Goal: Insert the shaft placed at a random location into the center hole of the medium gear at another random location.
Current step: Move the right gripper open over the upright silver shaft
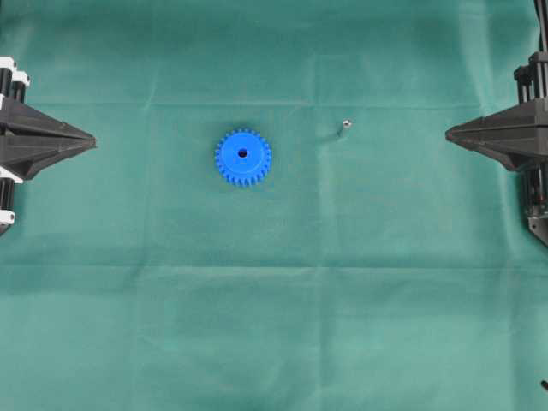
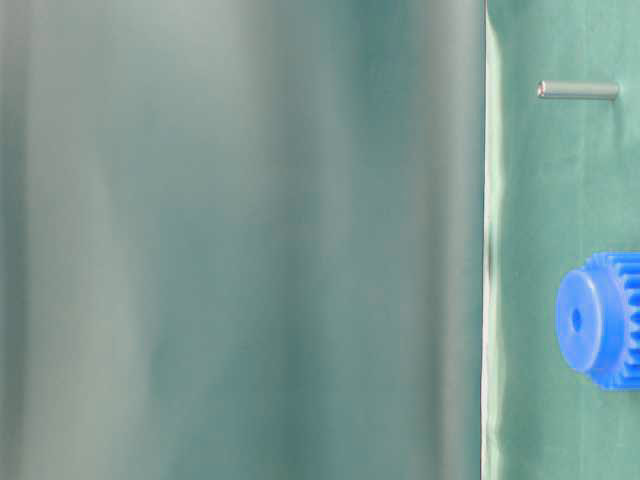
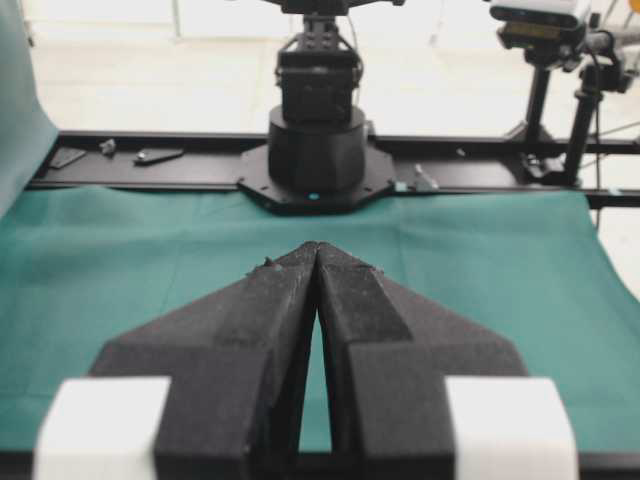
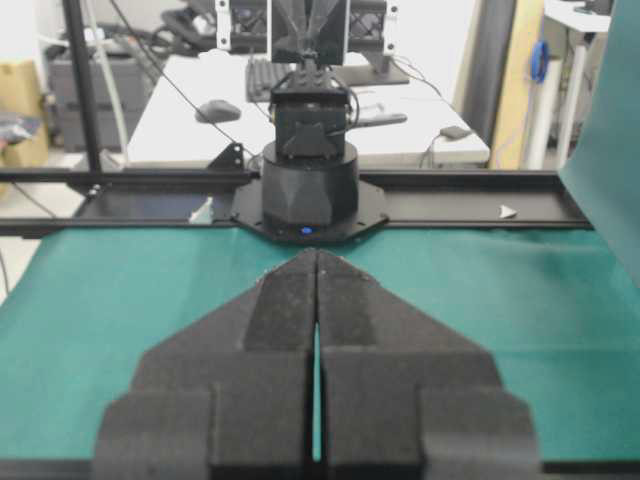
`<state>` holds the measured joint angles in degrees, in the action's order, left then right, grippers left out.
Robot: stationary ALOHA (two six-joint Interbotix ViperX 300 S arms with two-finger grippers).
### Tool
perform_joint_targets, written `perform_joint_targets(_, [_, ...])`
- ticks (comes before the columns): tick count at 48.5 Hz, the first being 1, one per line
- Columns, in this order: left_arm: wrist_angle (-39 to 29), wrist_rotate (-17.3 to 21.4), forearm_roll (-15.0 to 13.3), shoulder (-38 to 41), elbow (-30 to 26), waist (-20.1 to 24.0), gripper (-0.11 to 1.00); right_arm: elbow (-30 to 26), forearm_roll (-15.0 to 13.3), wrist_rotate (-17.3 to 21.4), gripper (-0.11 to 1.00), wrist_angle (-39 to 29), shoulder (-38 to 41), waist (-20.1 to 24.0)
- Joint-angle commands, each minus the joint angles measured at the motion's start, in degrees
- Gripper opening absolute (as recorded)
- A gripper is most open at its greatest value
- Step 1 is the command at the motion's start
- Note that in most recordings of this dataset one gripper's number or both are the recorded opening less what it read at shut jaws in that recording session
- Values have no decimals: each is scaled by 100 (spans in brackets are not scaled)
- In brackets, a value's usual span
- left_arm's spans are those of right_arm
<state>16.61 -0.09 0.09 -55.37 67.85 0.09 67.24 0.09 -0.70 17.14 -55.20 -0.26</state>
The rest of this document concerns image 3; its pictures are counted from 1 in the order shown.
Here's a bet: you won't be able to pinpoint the silver metal corner bracket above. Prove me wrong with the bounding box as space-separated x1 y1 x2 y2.
413 163 439 192

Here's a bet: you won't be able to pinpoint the black aluminium frame rail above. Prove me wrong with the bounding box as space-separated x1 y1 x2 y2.
28 131 639 215

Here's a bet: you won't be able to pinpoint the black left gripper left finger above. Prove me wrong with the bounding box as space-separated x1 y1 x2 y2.
90 242 318 479

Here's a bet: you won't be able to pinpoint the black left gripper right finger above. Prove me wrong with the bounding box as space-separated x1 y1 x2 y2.
316 243 528 479

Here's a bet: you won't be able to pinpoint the green table cloth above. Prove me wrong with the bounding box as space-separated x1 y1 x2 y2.
1 188 639 452

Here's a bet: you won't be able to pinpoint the black camera stand poles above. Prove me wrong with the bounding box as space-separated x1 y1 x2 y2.
497 22 639 187

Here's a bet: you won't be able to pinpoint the small black metal wrench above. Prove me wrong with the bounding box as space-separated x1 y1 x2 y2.
133 148 184 167

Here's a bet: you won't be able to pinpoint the white camera on stand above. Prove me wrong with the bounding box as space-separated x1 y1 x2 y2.
489 0 592 72

